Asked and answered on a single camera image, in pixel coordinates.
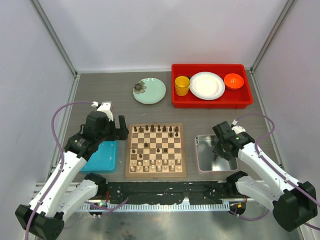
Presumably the orange plastic bowl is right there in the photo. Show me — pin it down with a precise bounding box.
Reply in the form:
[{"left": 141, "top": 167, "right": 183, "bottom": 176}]
[{"left": 223, "top": 73, "right": 244, "bottom": 90}]

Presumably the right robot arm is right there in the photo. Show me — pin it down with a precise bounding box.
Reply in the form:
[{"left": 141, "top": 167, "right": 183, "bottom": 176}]
[{"left": 212, "top": 121, "right": 319, "bottom": 232}]

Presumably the mint green flower plate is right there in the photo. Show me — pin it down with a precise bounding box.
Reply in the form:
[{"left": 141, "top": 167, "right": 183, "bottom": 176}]
[{"left": 132, "top": 77, "right": 167, "bottom": 105}]

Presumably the blue plastic tray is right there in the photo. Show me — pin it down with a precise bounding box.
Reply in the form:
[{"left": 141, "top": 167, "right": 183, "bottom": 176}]
[{"left": 79, "top": 141, "right": 118, "bottom": 174}]

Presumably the white paper plate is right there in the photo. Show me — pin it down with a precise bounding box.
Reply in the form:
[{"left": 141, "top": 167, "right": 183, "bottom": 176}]
[{"left": 189, "top": 71, "right": 226, "bottom": 101}]

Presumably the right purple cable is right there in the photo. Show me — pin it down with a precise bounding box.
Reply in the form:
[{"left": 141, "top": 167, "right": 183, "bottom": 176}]
[{"left": 229, "top": 114, "right": 320, "bottom": 231}]

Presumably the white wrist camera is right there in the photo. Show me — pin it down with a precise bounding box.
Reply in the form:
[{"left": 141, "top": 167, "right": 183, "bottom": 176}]
[
  {"left": 230, "top": 119, "right": 246, "bottom": 134},
  {"left": 91, "top": 101, "right": 114, "bottom": 122}
]

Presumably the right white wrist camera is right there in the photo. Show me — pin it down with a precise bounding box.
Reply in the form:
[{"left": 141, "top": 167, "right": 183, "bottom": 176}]
[{"left": 230, "top": 119, "right": 246, "bottom": 134}]

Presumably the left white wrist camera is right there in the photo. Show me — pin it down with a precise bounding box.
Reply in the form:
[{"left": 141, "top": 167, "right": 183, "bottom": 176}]
[{"left": 91, "top": 101, "right": 114, "bottom": 122}]

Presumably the silver metal tray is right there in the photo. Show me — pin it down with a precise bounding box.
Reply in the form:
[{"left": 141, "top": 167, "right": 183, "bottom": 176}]
[{"left": 194, "top": 134, "right": 238, "bottom": 174}]

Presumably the purple cable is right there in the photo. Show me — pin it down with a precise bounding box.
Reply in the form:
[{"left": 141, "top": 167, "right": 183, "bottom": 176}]
[
  {"left": 24, "top": 101, "right": 129, "bottom": 240},
  {"left": 229, "top": 114, "right": 320, "bottom": 231}
]

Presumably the red plastic bin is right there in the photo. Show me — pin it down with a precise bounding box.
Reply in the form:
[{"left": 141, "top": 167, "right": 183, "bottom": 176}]
[{"left": 171, "top": 63, "right": 253, "bottom": 109}]

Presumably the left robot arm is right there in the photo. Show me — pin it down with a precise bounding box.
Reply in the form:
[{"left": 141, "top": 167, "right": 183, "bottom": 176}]
[{"left": 15, "top": 111, "right": 129, "bottom": 240}]

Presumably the wooden chess board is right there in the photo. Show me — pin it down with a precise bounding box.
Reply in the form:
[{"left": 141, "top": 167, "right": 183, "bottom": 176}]
[{"left": 125, "top": 123, "right": 187, "bottom": 179}]

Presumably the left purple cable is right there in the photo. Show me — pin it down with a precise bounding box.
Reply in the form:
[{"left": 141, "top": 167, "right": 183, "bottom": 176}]
[{"left": 24, "top": 101, "right": 129, "bottom": 240}]

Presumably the aluminium frame rail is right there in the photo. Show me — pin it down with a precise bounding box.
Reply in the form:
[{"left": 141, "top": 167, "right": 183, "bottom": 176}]
[{"left": 31, "top": 179, "right": 306, "bottom": 203}]

